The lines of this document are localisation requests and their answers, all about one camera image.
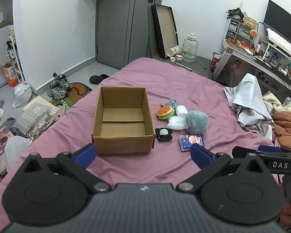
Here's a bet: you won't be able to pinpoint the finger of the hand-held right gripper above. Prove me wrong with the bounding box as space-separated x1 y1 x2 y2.
232 145 291 161

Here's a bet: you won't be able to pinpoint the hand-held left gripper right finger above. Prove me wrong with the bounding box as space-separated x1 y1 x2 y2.
176 143 272 193

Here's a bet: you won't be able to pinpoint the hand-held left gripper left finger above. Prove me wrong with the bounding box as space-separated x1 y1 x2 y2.
22 144 112 194

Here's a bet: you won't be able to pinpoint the blue tissue pack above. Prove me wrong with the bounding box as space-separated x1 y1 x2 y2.
178 134 206 152

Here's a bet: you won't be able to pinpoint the grey fluffy plush toy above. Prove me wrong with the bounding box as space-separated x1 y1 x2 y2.
185 110 209 136

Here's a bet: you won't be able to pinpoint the brown cardboard box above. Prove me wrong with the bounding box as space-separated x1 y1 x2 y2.
92 86 156 155

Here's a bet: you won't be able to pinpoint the white stuffing plastic bag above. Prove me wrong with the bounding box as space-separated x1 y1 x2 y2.
166 116 188 130

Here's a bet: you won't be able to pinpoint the small white cloth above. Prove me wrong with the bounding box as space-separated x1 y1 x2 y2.
175 105 189 116

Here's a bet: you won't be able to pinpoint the orange burger plush toy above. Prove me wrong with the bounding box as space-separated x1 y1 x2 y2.
157 106 176 120

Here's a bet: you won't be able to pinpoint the person's right hand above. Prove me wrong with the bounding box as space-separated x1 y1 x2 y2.
278 182 291 233

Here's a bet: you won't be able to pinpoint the orange blanket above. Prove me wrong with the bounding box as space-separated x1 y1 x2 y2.
272 111 291 150

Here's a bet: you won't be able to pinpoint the beige blanket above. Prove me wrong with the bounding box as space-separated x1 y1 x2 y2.
262 91 291 114

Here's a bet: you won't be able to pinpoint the white crumpled cloth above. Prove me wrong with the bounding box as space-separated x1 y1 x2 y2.
224 73 275 141

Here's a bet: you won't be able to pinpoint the small blue-grey plush toy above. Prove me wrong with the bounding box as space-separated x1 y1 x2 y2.
165 99 180 109

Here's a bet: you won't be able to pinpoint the grey wrapped packages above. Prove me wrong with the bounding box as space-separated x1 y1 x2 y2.
15 104 54 134

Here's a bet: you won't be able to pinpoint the cartoon floor mat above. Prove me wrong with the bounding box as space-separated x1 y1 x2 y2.
50 83 93 113

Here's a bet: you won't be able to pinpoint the white crumpled plastic bag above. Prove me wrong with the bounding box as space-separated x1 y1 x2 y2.
5 136 32 170

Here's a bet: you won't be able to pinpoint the grey sneaker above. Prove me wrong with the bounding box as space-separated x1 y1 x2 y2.
48 81 69 99
54 74 73 90

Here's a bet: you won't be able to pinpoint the patterned flat package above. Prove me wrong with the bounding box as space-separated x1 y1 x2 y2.
22 95 61 117

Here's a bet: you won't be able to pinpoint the black slipper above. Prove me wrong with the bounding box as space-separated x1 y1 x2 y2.
89 74 110 85

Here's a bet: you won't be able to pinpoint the brown paper bag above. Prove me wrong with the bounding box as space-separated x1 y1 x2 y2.
223 59 248 88

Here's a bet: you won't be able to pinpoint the pink bed sheet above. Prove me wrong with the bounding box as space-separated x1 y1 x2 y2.
0 57 282 233

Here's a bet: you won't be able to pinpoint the thin metal stick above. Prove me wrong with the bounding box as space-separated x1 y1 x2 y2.
175 62 193 71

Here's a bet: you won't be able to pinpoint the red bin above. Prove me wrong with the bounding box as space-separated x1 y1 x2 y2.
210 52 222 72

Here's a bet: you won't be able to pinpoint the grey white desk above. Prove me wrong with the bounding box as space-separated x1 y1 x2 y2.
212 39 291 100

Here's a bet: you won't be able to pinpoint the white keyboard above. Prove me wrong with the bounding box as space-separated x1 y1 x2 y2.
266 27 291 62

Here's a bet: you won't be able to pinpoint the clear plastic water jug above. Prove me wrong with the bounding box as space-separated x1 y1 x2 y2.
182 33 199 63

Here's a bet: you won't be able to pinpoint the paper cup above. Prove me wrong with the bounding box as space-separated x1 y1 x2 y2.
169 45 183 57

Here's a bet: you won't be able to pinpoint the orange cardboard carton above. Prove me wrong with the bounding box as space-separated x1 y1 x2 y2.
2 62 19 87

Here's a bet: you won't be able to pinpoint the white storage rack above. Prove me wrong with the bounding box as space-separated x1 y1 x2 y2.
8 24 25 83

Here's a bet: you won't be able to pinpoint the grey drawer organizer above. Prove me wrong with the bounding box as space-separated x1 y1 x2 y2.
225 18 255 48

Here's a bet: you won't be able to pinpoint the black monitor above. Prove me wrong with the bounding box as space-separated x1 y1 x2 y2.
263 0 291 46

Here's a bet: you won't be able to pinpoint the wicker basket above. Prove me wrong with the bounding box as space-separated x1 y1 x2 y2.
242 17 258 30

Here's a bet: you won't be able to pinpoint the black spray bottle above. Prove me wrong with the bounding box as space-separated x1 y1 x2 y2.
6 41 16 60

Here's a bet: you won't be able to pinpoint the grey door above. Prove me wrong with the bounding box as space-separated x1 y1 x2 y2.
95 0 166 70

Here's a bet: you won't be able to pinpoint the black framed board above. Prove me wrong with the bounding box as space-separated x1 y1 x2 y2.
147 4 179 59

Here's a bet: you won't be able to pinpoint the dark hair accessories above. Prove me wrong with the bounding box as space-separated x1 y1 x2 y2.
227 7 245 20

